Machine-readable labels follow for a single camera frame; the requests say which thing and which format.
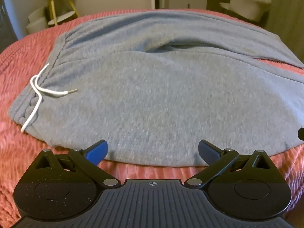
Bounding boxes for grey sweatpants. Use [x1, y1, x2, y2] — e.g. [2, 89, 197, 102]
[9, 10, 303, 167]

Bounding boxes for grey curtain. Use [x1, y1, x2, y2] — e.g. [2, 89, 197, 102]
[265, 0, 303, 61]

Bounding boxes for grey round pouf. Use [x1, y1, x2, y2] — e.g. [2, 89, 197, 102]
[26, 7, 48, 35]

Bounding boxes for gold tiered side table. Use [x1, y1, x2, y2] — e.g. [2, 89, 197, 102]
[46, 0, 79, 27]

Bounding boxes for white drawstring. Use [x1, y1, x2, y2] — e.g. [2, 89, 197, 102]
[21, 63, 78, 133]

